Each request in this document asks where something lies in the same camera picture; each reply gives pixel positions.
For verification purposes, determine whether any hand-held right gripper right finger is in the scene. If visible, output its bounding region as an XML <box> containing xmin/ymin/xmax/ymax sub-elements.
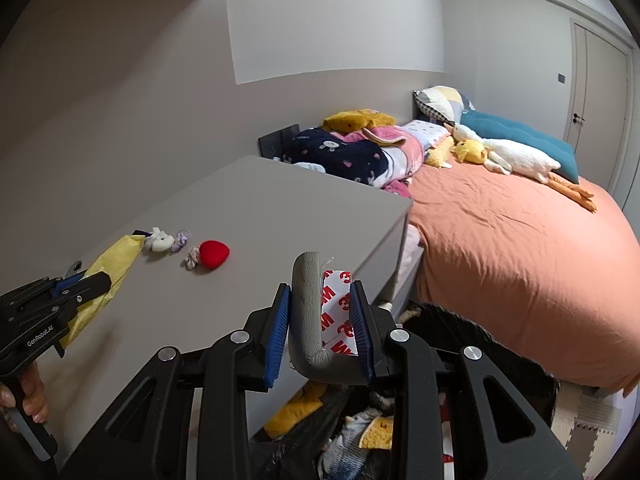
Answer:
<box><xmin>349</xmin><ymin>280</ymin><xmax>583</xmax><ymax>480</ymax></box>

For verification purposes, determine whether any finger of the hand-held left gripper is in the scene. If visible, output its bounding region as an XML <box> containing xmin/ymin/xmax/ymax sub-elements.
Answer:
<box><xmin>50</xmin><ymin>266</ymin><xmax>91</xmax><ymax>295</ymax></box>
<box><xmin>60</xmin><ymin>271</ymin><xmax>112</xmax><ymax>307</ymax></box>

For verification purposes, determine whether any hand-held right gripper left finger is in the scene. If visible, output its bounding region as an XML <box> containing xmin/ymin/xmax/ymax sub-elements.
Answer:
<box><xmin>57</xmin><ymin>284</ymin><xmax>292</xmax><ymax>480</ymax></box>

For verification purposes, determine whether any grey hook with 3M tape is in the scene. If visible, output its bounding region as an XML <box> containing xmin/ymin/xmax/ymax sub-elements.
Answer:
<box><xmin>289</xmin><ymin>251</ymin><xmax>373</xmax><ymax>387</ymax></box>

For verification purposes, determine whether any yellow packet with blue edge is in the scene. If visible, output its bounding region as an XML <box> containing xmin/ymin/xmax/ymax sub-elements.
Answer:
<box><xmin>60</xmin><ymin>234</ymin><xmax>146</xmax><ymax>351</ymax></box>

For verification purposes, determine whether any blue grey fish plush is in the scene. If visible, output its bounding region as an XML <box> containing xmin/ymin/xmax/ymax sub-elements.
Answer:
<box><xmin>317</xmin><ymin>407</ymin><xmax>381</xmax><ymax>476</ymax></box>

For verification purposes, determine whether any person's left hand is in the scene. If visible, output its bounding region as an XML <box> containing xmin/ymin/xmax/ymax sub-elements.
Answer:
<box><xmin>19</xmin><ymin>360</ymin><xmax>49</xmax><ymax>425</ymax></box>

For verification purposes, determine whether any small white plush toy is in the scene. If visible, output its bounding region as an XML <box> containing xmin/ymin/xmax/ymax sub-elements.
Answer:
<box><xmin>145</xmin><ymin>227</ymin><xmax>176</xmax><ymax>252</ymax></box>

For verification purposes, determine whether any red strawberry plush charm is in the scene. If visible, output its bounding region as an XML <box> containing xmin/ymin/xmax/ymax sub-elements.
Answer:
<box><xmin>198</xmin><ymin>240</ymin><xmax>231</xmax><ymax>270</ymax></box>

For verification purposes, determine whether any bed with orange sheet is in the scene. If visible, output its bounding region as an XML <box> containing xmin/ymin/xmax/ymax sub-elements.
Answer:
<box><xmin>407</xmin><ymin>157</ymin><xmax>636</xmax><ymax>396</ymax></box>

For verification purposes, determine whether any navy patterned blanket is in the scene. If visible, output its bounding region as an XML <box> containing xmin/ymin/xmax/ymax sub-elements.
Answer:
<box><xmin>282</xmin><ymin>128</ymin><xmax>396</xmax><ymax>188</ymax></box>

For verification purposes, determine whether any pink blanket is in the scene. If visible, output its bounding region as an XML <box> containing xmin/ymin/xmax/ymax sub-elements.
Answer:
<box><xmin>362</xmin><ymin>120</ymin><xmax>451</xmax><ymax>198</ymax></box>

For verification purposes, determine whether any yellow dotted plush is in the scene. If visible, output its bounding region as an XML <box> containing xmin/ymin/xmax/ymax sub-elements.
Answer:
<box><xmin>425</xmin><ymin>137</ymin><xmax>454</xmax><ymax>168</ymax></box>

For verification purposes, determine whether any yellow duck plush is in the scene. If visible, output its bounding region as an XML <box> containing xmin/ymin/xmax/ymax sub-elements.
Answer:
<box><xmin>452</xmin><ymin>140</ymin><xmax>488</xmax><ymax>164</ymax></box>

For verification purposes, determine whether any brown yellow plush toy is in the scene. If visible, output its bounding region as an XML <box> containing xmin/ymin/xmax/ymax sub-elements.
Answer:
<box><xmin>322</xmin><ymin>108</ymin><xmax>397</xmax><ymax>134</ymax></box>

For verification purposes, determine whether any white goose plush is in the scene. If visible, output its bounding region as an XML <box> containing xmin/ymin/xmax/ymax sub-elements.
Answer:
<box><xmin>444</xmin><ymin>122</ymin><xmax>597</xmax><ymax>213</ymax></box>

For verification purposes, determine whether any checked pillow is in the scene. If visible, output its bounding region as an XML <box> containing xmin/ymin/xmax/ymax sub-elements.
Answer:
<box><xmin>413</xmin><ymin>86</ymin><xmax>476</xmax><ymax>123</ymax></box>

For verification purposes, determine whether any grey foam floor mat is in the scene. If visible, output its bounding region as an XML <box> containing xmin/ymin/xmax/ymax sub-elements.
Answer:
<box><xmin>550</xmin><ymin>385</ymin><xmax>626</xmax><ymax>480</ymax></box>

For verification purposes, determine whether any teal pillow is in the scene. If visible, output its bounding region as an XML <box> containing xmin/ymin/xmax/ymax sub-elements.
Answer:
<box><xmin>459</xmin><ymin>110</ymin><xmax>581</xmax><ymax>184</ymax></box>

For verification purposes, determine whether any grey door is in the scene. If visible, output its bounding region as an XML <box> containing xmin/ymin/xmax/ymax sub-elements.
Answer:
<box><xmin>562</xmin><ymin>17</ymin><xmax>632</xmax><ymax>196</ymax></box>

